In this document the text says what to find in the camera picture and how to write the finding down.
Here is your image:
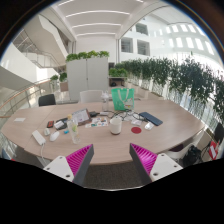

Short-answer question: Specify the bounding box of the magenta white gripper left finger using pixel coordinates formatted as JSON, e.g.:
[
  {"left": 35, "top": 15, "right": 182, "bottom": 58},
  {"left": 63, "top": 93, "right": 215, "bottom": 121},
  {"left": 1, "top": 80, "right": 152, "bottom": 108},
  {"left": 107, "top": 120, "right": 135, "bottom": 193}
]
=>
[{"left": 44, "top": 144, "right": 94, "bottom": 186}]

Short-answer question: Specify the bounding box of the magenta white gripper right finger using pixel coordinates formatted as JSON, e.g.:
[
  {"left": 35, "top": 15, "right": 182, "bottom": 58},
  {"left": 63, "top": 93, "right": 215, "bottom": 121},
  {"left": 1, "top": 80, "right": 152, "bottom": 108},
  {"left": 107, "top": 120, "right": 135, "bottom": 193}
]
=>
[{"left": 129, "top": 143, "right": 182, "bottom": 185}]

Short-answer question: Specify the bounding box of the clear plastic water bottle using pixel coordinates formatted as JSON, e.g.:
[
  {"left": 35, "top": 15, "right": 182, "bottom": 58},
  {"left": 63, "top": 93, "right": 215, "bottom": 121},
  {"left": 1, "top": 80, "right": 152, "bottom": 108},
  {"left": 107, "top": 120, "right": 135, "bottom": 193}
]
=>
[{"left": 67, "top": 114, "right": 80, "bottom": 144}]

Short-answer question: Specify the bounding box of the white chair at right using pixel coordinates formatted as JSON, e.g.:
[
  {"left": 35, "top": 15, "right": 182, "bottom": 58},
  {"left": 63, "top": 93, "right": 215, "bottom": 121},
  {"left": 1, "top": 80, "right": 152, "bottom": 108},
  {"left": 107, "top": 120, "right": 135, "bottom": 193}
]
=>
[{"left": 166, "top": 130, "right": 204, "bottom": 161}]

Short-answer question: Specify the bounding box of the white computer mouse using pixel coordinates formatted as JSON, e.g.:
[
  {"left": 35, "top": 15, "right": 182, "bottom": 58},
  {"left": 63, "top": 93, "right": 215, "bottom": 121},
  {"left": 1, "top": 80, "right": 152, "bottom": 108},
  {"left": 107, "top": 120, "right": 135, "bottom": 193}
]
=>
[{"left": 50, "top": 131, "right": 60, "bottom": 142}]

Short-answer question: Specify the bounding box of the black backpack on floor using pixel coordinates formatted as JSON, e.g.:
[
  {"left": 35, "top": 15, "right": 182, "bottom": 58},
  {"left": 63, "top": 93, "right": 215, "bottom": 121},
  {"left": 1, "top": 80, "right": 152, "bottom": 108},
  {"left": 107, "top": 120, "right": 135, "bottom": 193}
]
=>
[{"left": 183, "top": 146, "right": 202, "bottom": 167}]

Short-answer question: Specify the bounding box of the red round coaster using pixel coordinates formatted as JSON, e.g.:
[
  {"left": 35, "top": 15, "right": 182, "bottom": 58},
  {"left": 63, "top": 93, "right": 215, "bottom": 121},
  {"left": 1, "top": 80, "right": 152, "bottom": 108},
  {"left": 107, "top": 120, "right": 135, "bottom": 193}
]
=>
[{"left": 131, "top": 127, "right": 142, "bottom": 134}]

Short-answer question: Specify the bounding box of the red black small device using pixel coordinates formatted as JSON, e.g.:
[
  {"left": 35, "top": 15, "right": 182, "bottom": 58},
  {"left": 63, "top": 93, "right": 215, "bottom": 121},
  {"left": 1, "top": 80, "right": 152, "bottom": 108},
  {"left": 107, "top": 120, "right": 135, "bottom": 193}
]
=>
[{"left": 47, "top": 121, "right": 54, "bottom": 128}]

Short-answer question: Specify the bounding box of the colourful sticker sheet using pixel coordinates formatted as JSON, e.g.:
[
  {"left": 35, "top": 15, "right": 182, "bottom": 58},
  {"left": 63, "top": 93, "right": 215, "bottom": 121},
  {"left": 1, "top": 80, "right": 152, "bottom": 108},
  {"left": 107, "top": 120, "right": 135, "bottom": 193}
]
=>
[{"left": 85, "top": 117, "right": 108, "bottom": 128}]

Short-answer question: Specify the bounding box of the small tablet on stand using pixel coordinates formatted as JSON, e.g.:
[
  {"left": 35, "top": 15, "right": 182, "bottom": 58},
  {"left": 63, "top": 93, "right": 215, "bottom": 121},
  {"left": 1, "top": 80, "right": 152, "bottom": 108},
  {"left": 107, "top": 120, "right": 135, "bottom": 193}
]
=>
[{"left": 72, "top": 108, "right": 91, "bottom": 125}]

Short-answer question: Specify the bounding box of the white ceramic mug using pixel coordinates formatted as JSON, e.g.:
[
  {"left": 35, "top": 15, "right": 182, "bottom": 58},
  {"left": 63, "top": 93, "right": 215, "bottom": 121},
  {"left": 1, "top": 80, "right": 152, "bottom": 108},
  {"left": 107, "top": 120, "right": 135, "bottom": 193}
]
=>
[{"left": 109, "top": 118, "right": 122, "bottom": 135}]

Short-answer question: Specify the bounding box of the clear bottle behind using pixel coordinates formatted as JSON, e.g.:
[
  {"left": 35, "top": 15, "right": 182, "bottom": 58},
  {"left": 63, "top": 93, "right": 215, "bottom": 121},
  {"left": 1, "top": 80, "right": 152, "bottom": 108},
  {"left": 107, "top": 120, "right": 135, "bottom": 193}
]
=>
[{"left": 101, "top": 91, "right": 109, "bottom": 112}]

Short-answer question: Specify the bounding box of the white card on table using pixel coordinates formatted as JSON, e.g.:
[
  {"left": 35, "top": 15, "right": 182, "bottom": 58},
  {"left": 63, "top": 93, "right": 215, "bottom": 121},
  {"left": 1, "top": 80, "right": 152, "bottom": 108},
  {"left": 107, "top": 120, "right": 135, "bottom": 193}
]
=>
[{"left": 14, "top": 118, "right": 26, "bottom": 122}]

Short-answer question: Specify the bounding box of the white chair behind table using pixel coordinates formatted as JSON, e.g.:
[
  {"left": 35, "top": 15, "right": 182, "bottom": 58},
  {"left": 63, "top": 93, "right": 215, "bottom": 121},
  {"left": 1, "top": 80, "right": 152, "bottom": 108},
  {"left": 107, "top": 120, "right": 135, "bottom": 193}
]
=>
[{"left": 80, "top": 90, "right": 102, "bottom": 103}]

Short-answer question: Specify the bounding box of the black office chair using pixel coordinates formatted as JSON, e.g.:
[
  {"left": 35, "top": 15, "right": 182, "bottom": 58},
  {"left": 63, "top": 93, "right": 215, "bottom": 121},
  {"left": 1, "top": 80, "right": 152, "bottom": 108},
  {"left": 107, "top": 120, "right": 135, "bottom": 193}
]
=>
[{"left": 38, "top": 94, "right": 56, "bottom": 106}]

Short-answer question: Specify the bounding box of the green tote bag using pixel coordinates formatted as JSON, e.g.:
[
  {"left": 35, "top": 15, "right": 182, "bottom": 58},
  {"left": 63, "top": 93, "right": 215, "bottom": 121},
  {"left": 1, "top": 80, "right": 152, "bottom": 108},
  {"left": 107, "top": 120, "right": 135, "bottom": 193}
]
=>
[{"left": 111, "top": 88, "right": 134, "bottom": 111}]

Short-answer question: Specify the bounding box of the white cabinet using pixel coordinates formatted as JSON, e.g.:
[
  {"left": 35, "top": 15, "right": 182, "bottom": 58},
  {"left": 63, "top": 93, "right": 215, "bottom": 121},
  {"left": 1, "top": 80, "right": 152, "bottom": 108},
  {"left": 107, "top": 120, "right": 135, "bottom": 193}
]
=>
[{"left": 66, "top": 57, "right": 109, "bottom": 101}]

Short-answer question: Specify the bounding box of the hedge of green plants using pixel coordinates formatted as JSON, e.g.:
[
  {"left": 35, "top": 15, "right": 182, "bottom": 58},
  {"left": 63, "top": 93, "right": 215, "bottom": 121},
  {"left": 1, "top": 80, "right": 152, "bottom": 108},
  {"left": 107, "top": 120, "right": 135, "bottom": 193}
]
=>
[{"left": 109, "top": 57, "right": 224, "bottom": 124}]

